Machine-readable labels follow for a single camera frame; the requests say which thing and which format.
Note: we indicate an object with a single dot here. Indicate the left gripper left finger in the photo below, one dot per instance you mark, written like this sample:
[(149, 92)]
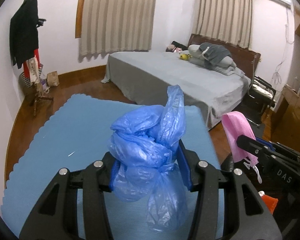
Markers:
[(113, 173)]

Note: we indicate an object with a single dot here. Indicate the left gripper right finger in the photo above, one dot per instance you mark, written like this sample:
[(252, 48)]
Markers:
[(184, 163)]

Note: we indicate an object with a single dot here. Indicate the blue plastic bag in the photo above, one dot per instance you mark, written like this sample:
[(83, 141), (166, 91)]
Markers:
[(145, 142)]

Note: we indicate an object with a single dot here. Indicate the orange foam net sleeve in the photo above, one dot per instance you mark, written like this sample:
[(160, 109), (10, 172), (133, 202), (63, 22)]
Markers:
[(270, 202)]

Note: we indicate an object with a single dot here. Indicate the pink face mask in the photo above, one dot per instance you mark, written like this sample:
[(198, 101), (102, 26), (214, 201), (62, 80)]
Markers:
[(235, 124)]

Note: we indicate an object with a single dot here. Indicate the black trash bin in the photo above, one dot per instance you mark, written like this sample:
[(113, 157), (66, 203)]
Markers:
[(287, 212)]

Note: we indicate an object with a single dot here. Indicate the blue table mat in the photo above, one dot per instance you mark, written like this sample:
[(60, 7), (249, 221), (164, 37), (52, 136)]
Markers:
[(75, 136)]

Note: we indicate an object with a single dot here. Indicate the wooden side desk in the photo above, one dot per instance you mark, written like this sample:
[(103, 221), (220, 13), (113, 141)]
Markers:
[(288, 97)]

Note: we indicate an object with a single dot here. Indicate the black chair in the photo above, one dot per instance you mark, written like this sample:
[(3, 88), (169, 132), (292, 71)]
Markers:
[(260, 96)]

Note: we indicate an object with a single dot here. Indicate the bed with grey sheet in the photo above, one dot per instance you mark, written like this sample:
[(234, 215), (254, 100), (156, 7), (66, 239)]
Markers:
[(143, 77)]

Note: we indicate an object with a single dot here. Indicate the wooden coat rack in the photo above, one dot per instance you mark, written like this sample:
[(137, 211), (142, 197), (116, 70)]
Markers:
[(39, 94)]

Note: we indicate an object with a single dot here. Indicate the yellow plush toy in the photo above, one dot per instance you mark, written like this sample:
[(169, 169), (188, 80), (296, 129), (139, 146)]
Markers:
[(185, 57)]

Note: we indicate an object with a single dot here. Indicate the brown paper bag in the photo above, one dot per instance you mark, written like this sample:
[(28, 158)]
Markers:
[(52, 79)]

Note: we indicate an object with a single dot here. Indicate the grey folded blanket pile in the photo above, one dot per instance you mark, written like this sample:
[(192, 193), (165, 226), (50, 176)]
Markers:
[(214, 57)]

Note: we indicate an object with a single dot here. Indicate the pink dark pillow items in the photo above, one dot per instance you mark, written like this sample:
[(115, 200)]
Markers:
[(176, 47)]

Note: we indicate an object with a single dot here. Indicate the checkered laundry basket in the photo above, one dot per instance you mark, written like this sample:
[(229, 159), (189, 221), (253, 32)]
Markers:
[(25, 75)]

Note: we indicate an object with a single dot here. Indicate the red white hanging garment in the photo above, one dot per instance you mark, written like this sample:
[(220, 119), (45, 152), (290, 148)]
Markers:
[(33, 65)]

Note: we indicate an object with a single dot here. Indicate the left beige curtain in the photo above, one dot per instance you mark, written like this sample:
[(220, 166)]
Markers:
[(116, 25)]

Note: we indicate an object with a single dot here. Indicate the beige curtain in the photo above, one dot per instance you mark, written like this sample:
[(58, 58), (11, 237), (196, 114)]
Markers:
[(116, 25), (230, 21)]

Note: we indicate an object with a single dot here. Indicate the right beige curtain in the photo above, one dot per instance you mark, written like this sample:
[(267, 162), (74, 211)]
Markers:
[(230, 21)]

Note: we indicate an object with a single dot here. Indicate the black hanging coat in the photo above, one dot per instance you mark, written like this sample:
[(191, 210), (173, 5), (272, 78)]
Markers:
[(24, 33)]

